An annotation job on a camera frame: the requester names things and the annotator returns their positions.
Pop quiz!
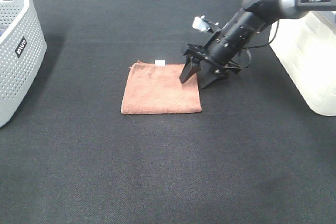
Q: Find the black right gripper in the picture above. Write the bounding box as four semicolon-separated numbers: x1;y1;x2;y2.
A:
179;42;242;89

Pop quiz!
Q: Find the brown towel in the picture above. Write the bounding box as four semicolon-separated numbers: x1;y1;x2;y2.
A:
121;61;202;114

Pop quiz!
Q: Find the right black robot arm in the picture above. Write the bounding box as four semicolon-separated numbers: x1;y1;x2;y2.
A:
180;0;335;88

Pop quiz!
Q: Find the black table mat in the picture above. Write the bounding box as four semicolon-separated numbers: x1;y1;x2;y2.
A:
1;0;335;223

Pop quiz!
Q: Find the white plastic bin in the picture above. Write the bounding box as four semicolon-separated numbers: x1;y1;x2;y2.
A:
269;12;335;116

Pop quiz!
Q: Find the grey perforated laundry basket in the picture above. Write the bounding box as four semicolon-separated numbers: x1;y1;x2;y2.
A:
1;0;47;126

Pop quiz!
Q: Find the blue cloth in basket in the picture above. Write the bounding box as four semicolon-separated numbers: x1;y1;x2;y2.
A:
0;26;6;36

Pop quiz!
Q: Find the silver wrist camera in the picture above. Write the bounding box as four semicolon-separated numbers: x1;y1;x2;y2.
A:
192;15;219;33

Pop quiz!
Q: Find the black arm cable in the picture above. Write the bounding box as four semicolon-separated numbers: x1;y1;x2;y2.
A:
236;19;279;69

